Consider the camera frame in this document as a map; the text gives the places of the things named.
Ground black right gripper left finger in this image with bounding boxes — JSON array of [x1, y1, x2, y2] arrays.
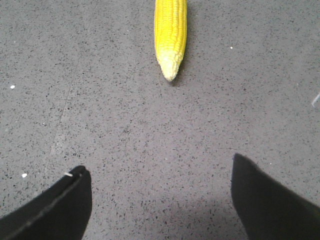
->
[[0, 165, 92, 240]]

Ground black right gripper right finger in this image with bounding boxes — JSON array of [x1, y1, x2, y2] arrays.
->
[[231, 153, 320, 240]]

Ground yellow corn cob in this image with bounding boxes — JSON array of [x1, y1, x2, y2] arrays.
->
[[154, 0, 188, 82]]

